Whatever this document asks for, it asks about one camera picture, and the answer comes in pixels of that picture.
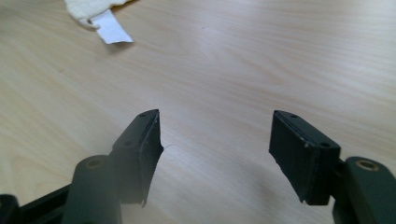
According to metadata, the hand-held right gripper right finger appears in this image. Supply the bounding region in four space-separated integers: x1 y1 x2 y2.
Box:
268 109 342 206

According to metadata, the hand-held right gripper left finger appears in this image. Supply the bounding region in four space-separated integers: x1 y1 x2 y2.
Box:
111 108 164 207

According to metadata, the white towel with label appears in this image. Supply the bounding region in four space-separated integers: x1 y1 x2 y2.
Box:
64 0 134 45

